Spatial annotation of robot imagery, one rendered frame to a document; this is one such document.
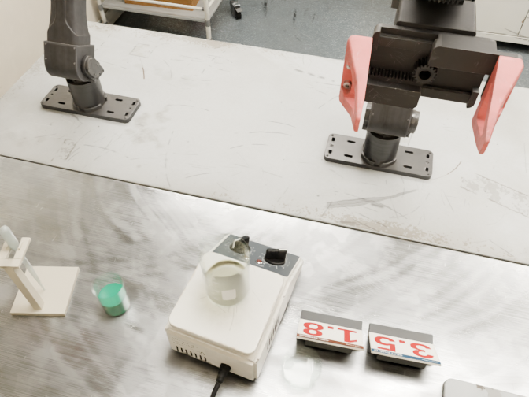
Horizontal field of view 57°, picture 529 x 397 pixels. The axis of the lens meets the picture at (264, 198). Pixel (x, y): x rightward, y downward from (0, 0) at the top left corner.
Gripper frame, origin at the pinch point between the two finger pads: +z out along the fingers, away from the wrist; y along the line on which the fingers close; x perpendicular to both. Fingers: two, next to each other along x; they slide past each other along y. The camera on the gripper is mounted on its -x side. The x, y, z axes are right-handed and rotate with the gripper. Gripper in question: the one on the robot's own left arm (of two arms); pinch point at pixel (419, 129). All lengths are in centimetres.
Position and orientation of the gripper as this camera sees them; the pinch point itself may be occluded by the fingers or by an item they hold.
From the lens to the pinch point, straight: 40.7
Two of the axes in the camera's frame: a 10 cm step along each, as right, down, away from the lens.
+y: 9.7, 2.0, -1.6
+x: 0.0, 6.3, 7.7
